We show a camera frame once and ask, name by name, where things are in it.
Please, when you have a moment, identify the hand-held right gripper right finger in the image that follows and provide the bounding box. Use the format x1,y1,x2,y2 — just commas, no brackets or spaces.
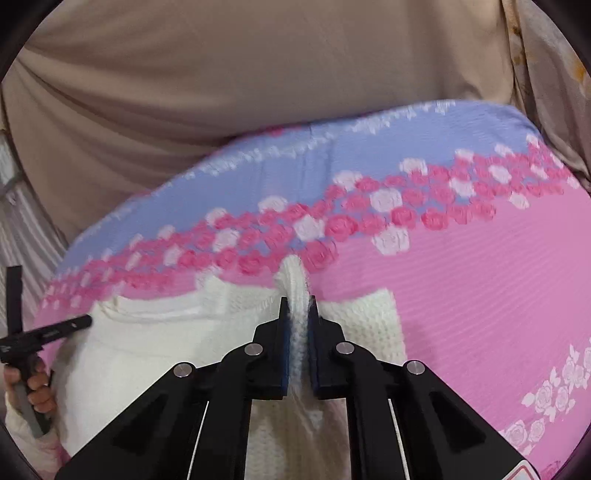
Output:
307,294,542,480

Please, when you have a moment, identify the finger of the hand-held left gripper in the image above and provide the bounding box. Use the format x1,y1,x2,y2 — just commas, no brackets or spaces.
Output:
34,315,93,348

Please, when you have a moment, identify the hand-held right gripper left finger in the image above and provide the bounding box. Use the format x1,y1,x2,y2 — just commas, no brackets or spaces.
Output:
55,296,293,480

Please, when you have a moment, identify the white red black knit sweater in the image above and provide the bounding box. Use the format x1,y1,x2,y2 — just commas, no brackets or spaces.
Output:
56,255,408,480

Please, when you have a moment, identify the person's left forearm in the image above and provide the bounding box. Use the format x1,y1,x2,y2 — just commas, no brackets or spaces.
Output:
4,404,70,463

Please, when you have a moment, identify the person's left hand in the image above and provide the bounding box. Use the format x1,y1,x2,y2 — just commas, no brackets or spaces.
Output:
4,358,58,417

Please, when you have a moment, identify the white satin curtain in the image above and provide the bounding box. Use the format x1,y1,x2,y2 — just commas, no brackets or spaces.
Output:
0,131,71,326

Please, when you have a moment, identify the pink floral bed sheet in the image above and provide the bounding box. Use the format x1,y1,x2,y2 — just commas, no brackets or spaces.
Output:
34,99,591,480

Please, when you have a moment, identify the beige curtain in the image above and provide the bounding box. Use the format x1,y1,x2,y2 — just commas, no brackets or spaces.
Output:
0,0,525,247

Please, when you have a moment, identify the cream floral curtain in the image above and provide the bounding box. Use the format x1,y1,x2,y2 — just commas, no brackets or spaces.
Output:
501,0,591,188

